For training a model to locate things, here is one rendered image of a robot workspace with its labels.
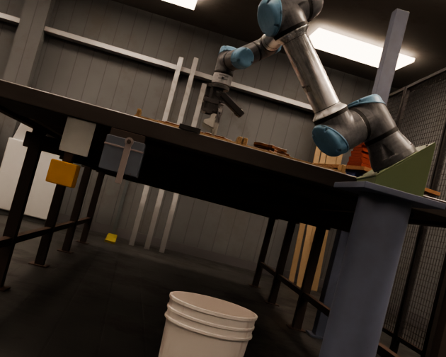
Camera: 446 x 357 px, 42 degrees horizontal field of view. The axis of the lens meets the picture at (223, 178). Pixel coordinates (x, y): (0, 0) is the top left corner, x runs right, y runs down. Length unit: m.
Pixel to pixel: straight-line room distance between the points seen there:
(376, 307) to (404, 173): 0.42
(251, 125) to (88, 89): 2.24
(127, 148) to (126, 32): 6.15
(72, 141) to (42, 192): 5.00
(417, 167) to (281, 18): 0.62
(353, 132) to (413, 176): 0.23
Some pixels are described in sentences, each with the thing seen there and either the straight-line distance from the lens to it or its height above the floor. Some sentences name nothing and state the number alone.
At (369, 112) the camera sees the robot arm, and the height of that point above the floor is 1.09.
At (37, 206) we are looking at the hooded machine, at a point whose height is 0.19.
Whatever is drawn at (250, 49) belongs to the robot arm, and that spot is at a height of 1.28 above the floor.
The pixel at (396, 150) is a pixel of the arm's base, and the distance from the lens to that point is 1.90.
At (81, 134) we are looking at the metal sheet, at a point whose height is 0.80.
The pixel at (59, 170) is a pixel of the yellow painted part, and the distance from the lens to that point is 2.04.
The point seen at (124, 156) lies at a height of 0.77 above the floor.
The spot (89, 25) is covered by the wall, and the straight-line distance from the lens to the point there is 8.15.
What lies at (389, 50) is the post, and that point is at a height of 2.09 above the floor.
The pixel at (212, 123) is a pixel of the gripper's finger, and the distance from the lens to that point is 2.20.
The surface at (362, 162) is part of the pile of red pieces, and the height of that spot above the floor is 1.11.
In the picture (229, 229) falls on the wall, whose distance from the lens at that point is 7.96.
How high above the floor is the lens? 0.67
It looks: 3 degrees up
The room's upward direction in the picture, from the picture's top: 15 degrees clockwise
